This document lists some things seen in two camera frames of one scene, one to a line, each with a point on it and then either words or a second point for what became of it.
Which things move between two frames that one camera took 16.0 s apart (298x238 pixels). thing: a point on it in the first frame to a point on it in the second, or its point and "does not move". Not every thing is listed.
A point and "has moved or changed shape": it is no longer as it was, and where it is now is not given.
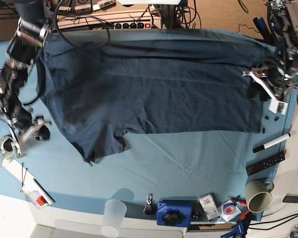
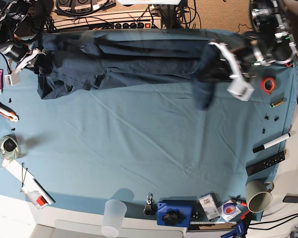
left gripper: (22, 118) to (23, 55)
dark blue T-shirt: (102, 84) has moved or changed shape
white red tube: (35, 198) does not move
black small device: (294, 198) does not move
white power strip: (146, 19) does not move
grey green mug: (258, 195) does not move
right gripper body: (281, 84) to (247, 58)
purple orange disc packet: (230, 210) does not move
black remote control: (265, 163) does not move
